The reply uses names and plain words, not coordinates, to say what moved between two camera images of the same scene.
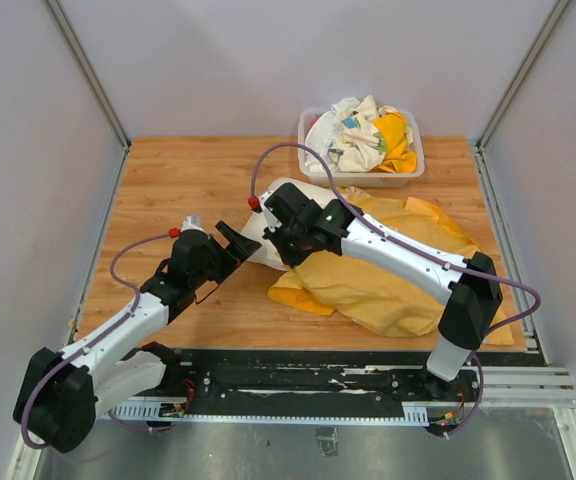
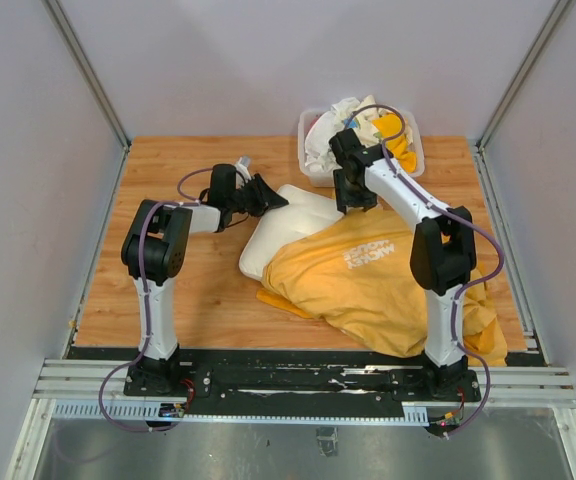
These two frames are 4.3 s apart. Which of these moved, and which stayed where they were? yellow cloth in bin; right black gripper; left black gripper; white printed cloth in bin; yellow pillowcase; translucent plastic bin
Moved: right black gripper; left black gripper; yellow pillowcase
Stayed: yellow cloth in bin; translucent plastic bin; white printed cloth in bin
